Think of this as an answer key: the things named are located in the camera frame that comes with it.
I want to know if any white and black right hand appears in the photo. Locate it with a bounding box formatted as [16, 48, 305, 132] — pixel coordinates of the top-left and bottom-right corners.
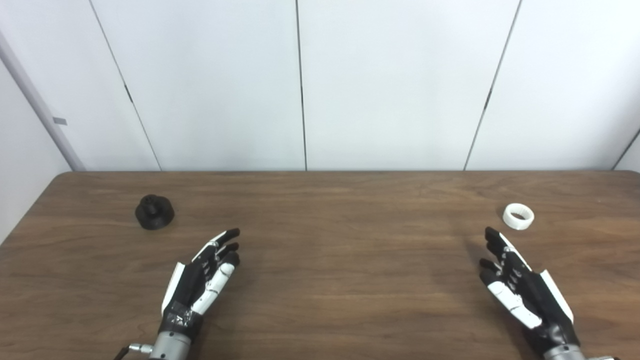
[479, 226, 581, 353]

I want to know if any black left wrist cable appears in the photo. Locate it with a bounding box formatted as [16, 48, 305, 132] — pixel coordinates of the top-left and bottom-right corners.
[114, 343, 154, 360]

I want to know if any white and black left hand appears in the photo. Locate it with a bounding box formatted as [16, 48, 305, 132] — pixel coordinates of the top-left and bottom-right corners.
[160, 228, 241, 337]

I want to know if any white ring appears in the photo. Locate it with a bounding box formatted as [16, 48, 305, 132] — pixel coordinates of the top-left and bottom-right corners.
[502, 203, 535, 231]

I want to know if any round black part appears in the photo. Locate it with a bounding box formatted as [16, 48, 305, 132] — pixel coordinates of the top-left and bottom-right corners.
[135, 194, 175, 230]

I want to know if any gray wall corner post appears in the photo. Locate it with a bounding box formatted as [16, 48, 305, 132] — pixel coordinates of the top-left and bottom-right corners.
[0, 30, 87, 172]

